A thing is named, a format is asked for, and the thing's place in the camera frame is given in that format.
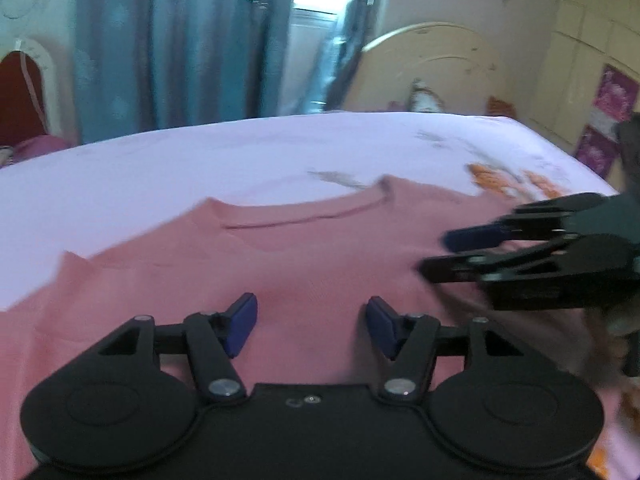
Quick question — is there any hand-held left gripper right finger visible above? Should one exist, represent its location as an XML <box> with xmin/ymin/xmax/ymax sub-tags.
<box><xmin>365</xmin><ymin>296</ymin><xmax>546</xmax><ymax>406</ymax></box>

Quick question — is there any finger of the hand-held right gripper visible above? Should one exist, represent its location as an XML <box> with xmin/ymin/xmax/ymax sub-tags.
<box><xmin>442</xmin><ymin>192</ymin><xmax>608</xmax><ymax>254</ymax></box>
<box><xmin>417</xmin><ymin>236</ymin><xmax>635</xmax><ymax>311</ymax></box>

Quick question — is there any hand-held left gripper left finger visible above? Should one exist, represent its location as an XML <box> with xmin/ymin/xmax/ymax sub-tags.
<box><xmin>75</xmin><ymin>292</ymin><xmax>258</xmax><ymax>404</ymax></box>

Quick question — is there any pink long-sleeved sweater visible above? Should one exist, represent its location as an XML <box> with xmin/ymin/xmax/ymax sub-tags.
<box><xmin>0</xmin><ymin>175</ymin><xmax>631</xmax><ymax>480</ymax></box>

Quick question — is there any pink flower sticker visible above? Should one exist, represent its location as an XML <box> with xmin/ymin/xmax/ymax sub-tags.
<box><xmin>575</xmin><ymin>125</ymin><xmax>622</xmax><ymax>177</ymax></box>
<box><xmin>592</xmin><ymin>64</ymin><xmax>640</xmax><ymax>122</ymax></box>

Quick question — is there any orange printed cushion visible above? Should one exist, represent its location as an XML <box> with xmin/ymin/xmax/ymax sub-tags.
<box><xmin>487</xmin><ymin>95</ymin><xmax>517</xmax><ymax>117</ymax></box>

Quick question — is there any floral white bed sheet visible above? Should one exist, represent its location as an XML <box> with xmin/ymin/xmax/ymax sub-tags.
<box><xmin>0</xmin><ymin>110</ymin><xmax>640</xmax><ymax>480</ymax></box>

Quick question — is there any cream round headboard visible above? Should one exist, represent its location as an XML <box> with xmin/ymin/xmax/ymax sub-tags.
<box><xmin>345</xmin><ymin>22</ymin><xmax>506</xmax><ymax>116</ymax></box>

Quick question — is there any cream wardrobe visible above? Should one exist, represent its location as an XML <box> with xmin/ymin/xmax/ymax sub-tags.
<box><xmin>522</xmin><ymin>0</ymin><xmax>640</xmax><ymax>181</ymax></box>

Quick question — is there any tied blue curtain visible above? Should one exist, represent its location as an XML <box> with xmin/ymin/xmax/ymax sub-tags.
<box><xmin>325</xmin><ymin>0</ymin><xmax>393</xmax><ymax>111</ymax></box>

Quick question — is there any pile of grey and pink bedding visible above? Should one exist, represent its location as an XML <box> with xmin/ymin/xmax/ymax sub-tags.
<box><xmin>0</xmin><ymin>135</ymin><xmax>68</xmax><ymax>167</ymax></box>

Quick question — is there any bright window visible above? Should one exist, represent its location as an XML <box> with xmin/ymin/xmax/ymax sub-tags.
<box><xmin>280</xmin><ymin>0</ymin><xmax>351</xmax><ymax>111</ymax></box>

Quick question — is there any wide blue patterned curtain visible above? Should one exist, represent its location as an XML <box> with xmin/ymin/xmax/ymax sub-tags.
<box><xmin>72</xmin><ymin>0</ymin><xmax>302</xmax><ymax>142</ymax></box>

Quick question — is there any thin cable on red headboard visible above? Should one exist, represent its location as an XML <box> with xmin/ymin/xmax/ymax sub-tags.
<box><xmin>19</xmin><ymin>40</ymin><xmax>50</xmax><ymax>128</ymax></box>

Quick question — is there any red headboard with white frame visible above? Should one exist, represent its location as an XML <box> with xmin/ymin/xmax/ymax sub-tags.
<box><xmin>0</xmin><ymin>35</ymin><xmax>53</xmax><ymax>147</ymax></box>

